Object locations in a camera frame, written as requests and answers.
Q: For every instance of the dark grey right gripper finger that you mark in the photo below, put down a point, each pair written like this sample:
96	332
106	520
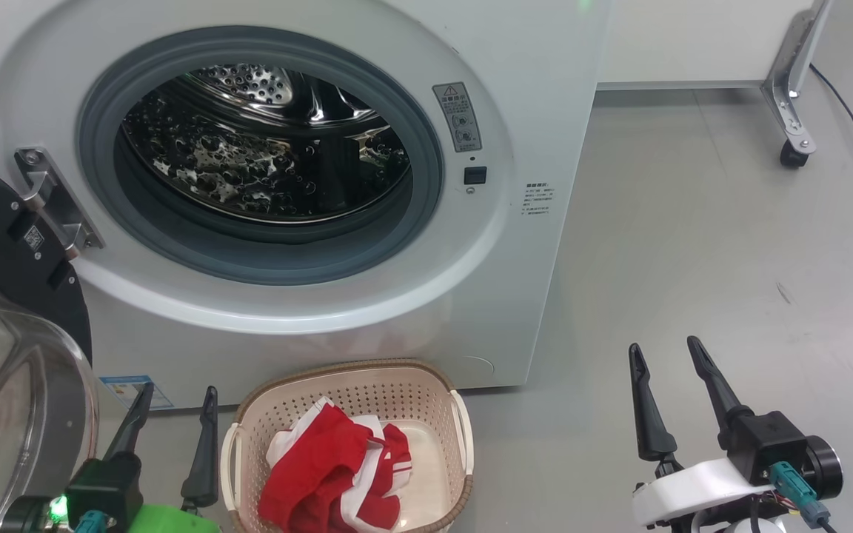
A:
652	429
719	392

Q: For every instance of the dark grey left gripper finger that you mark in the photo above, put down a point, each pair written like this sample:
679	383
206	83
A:
204	474
130	433

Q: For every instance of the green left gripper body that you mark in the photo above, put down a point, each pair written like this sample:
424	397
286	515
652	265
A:
175	522

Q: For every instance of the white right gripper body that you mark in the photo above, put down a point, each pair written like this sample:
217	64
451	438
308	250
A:
693	488

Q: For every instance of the red and white garment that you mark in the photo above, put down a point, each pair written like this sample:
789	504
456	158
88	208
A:
315	466

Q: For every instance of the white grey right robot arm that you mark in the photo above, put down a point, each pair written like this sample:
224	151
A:
752	527

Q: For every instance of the beige perforated laundry basket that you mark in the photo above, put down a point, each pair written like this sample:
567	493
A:
412	400

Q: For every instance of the white front-load washing machine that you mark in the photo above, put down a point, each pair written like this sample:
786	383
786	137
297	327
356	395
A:
471	296

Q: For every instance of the silver metal door hinge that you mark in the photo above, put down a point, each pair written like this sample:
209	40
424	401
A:
49	192

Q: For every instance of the blue energy label sticker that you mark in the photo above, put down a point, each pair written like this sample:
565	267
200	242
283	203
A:
112	389

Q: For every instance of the small printed text label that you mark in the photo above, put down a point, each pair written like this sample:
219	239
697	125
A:
537	198

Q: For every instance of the white panel board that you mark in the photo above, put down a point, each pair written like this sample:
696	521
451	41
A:
693	44

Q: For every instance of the grey warning label sticker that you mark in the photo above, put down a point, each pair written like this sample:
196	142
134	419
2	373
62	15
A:
457	118

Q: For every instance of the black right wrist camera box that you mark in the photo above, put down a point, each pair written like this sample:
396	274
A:
767	444

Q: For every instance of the grey metal frame leg with caster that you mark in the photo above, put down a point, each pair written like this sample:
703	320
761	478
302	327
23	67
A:
793	111

